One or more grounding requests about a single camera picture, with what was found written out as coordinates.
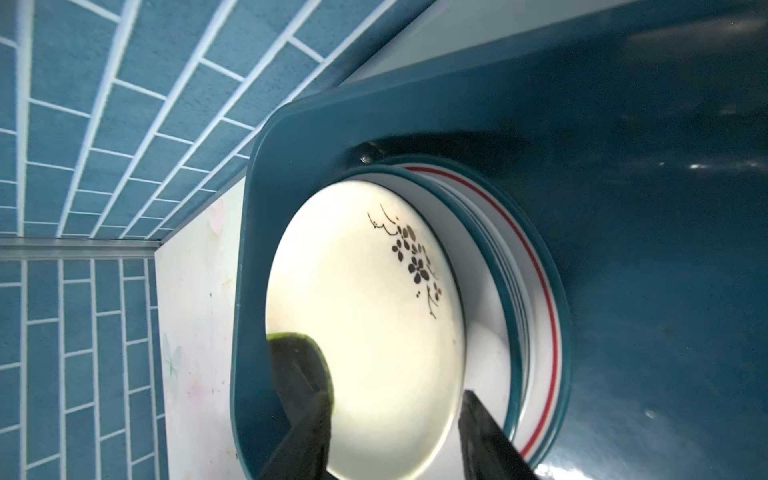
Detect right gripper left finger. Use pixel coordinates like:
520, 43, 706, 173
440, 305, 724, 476
259, 391, 331, 479

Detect black round plate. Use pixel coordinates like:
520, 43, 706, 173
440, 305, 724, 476
337, 166, 500, 330

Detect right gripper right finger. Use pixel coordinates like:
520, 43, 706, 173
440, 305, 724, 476
458, 390, 538, 480

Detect white plate black rings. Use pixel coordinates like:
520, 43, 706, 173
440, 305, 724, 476
347, 164, 529, 445

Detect teal plastic bin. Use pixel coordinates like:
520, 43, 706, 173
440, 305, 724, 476
230, 1, 767, 479

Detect cream plate black mark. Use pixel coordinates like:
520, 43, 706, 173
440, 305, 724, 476
265, 180, 466, 479

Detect green rim plate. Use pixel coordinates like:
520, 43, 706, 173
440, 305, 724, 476
384, 155, 573, 467

